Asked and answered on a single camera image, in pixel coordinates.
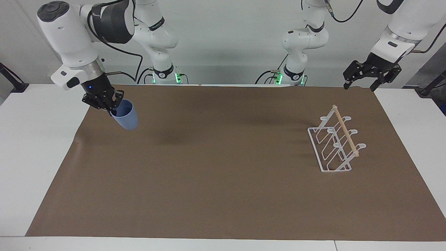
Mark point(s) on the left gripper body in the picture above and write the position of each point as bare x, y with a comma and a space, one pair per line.
378, 62

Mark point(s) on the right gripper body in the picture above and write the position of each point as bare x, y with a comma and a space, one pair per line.
95, 86

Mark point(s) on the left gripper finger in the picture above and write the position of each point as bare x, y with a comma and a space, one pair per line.
386, 77
354, 71

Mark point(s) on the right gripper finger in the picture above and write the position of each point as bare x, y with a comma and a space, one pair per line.
91, 102
116, 98

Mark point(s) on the blue cup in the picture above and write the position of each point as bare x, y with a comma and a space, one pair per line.
127, 116

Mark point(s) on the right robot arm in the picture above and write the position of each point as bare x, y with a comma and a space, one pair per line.
68, 33

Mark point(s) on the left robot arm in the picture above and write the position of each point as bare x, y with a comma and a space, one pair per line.
406, 24

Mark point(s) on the black stand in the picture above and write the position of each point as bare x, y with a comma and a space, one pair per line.
430, 87
15, 84

